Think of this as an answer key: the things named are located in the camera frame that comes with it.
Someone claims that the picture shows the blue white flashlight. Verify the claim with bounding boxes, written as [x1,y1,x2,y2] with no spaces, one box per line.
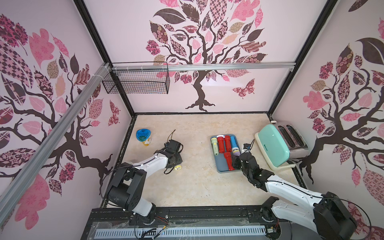
[230,136,239,152]

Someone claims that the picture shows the red flashlight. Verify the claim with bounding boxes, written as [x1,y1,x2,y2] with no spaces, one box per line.
[224,152,235,171]
[217,135,226,154]
[225,135,232,152]

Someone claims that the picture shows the blue plastic tray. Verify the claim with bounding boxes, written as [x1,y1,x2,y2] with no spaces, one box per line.
[210,134,241,174]

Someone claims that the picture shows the green yellow flashlight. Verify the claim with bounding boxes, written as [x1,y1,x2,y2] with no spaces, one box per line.
[211,138,219,156]

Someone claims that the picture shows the purple yellow flashlight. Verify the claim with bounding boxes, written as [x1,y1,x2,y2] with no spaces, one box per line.
[232,149,241,156]

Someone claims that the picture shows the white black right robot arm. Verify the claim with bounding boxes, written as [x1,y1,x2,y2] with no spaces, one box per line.
[229,152,357,240]

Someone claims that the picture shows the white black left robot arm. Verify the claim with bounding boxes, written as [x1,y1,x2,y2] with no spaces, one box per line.
[106,140,184,219]

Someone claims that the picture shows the blue lidded snack cup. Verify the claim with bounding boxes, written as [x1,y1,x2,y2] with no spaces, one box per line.
[136,129,152,146]

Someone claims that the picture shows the mint green toaster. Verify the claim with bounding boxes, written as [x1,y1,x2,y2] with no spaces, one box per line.
[255,121,310,171]

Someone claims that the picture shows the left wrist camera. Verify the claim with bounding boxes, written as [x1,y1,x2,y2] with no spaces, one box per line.
[165,140,182,154]

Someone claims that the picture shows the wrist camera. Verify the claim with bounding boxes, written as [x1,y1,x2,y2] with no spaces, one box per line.
[165,140,182,154]
[243,144,252,152]

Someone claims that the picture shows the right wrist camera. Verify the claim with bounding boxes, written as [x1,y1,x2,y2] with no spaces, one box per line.
[243,144,252,152]

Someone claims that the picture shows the white slotted cable duct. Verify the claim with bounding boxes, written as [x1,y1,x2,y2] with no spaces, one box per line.
[94,226,267,240]

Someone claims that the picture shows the black wire basket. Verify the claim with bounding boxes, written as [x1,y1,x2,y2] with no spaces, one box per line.
[102,62,171,94]

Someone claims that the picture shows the aluminium frame rail back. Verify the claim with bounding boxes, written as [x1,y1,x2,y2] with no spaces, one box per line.
[112,62,296,72]

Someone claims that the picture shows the aluminium frame rail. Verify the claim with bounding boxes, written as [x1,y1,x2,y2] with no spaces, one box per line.
[112,62,296,72]
[1,63,111,225]

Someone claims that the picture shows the aluminium frame rail left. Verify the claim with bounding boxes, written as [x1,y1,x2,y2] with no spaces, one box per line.
[1,63,111,225]

